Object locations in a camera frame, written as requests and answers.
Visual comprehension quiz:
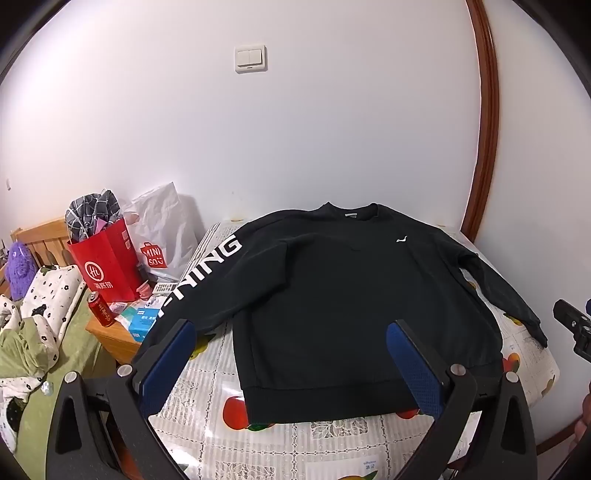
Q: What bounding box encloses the purple plush toy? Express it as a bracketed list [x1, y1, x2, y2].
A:
[7, 242, 38, 301]

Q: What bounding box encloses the white floral quilt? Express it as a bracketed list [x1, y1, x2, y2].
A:
[0, 265, 88, 402]

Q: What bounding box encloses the wooden headboard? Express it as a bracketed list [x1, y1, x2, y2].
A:
[0, 217, 75, 296]

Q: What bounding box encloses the black sweatshirt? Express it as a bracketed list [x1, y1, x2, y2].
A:
[136, 200, 550, 425]

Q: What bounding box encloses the white plastic bag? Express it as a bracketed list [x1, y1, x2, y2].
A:
[124, 182, 206, 282]

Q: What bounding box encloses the white light switch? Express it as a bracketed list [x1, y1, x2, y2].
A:
[235, 45, 269, 75]

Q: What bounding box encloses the brown wooden door frame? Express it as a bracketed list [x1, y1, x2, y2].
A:
[462, 0, 502, 243]

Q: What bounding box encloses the grey plaid cloth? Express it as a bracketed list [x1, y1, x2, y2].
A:
[65, 188, 124, 243]

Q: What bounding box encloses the wooden nightstand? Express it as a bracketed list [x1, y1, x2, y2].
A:
[87, 295, 158, 365]

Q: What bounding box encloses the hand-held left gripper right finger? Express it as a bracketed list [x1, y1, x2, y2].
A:
[385, 318, 539, 480]

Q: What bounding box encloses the person's right hand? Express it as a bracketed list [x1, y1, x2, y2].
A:
[574, 393, 591, 441]

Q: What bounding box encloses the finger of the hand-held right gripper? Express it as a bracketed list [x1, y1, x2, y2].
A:
[553, 299, 591, 363]

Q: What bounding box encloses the fruit print tablecloth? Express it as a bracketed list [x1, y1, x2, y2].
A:
[148, 220, 561, 480]

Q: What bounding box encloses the red paper bag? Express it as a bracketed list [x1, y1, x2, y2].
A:
[67, 217, 144, 303]

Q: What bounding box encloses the green blanket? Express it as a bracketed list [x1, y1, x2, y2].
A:
[0, 295, 116, 462]

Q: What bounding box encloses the red soda can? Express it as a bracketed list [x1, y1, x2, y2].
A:
[88, 293, 114, 328]

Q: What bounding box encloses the blue cardboard box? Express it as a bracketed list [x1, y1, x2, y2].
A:
[128, 309, 162, 342]

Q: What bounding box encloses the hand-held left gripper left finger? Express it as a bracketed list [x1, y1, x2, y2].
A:
[46, 318, 197, 480]

